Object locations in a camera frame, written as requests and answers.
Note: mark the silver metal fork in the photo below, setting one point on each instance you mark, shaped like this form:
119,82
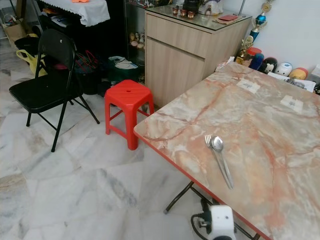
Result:
208,140

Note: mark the black folding chair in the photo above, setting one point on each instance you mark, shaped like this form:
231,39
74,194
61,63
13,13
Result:
40,94

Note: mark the yellow plastic bag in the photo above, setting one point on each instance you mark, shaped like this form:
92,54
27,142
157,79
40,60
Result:
33,59

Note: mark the dark plaid bag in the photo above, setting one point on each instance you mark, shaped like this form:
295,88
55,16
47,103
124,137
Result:
87,62

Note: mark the red plastic stool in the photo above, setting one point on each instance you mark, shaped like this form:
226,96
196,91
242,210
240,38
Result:
128,93

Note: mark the green container with white lid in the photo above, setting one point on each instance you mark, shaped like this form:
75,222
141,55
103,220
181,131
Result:
122,69

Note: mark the white lace cloth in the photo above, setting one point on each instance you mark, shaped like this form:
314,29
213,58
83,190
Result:
90,10

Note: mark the light wooden cabinet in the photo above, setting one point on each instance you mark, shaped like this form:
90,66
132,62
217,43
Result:
185,57

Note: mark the black metal table leg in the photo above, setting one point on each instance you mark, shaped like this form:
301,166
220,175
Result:
180,196

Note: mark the silver metal spoon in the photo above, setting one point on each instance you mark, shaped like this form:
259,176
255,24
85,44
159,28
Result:
217,144

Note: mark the flat red box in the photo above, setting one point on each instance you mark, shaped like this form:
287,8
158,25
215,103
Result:
228,18

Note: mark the small white paper label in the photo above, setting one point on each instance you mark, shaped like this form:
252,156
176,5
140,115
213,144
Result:
248,86
292,104

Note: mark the small gold trophy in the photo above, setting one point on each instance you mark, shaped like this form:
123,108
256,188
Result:
245,50

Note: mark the red lidded jar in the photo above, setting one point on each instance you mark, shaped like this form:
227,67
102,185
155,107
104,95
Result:
254,52

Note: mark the black and white doll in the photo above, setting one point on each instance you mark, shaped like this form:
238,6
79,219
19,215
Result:
269,65

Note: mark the blue and gold trophy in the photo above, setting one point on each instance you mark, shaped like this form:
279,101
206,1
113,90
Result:
260,21

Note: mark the white round toy figure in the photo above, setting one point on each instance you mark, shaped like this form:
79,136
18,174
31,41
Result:
284,68

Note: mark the yellow and orange toy figure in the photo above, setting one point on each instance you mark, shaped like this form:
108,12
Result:
299,73

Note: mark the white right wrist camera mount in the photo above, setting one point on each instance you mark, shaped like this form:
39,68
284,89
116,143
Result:
223,221

